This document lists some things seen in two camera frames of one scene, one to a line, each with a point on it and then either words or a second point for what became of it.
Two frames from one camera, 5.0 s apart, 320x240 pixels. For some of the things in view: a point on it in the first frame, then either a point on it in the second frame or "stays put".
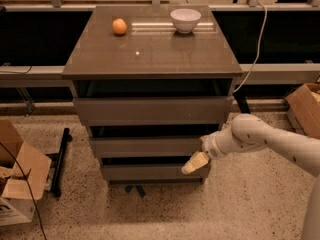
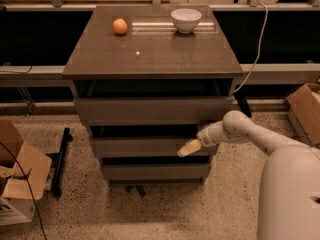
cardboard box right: (304, 105) stays put
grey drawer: (177, 146) stays put
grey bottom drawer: (152, 172) stays put
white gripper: (210, 147) → (207, 137)
